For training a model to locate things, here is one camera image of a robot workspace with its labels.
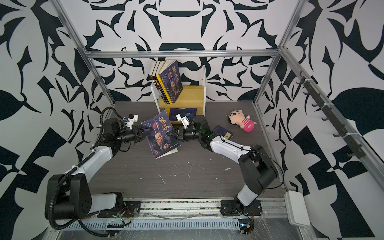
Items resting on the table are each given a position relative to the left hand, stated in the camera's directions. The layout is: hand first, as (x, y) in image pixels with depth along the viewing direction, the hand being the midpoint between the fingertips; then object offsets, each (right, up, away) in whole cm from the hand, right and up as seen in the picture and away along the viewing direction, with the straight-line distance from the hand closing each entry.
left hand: (153, 128), depth 78 cm
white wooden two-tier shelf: (+21, +19, +18) cm, 33 cm away
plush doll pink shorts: (+50, +6, +24) cm, 56 cm away
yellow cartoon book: (+4, +24, +2) cm, 24 cm away
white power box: (+68, -37, -9) cm, 78 cm away
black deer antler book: (+2, +24, +1) cm, 24 cm away
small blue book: (+39, -4, +25) cm, 47 cm away
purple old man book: (+5, -8, -3) cm, 10 cm away
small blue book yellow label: (+18, +9, +23) cm, 31 cm away
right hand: (+8, -4, -4) cm, 10 cm away
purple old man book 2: (+8, +28, +7) cm, 30 cm away
